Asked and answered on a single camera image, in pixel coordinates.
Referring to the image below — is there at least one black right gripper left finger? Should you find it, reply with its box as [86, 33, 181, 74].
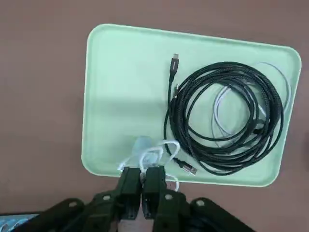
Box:
[26, 167, 143, 232]

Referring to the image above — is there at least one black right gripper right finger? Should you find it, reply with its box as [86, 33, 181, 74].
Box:
[142, 166, 256, 232]

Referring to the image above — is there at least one light green tray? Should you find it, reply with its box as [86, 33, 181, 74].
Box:
[81, 23, 302, 188]

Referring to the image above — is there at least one light blue plastic basket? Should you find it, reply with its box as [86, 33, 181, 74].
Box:
[0, 212, 41, 232]

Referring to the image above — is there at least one thin white wire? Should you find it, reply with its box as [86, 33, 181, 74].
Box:
[211, 61, 292, 145]

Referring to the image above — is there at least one coiled black braided cable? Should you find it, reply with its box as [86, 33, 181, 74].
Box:
[163, 53, 284, 176]

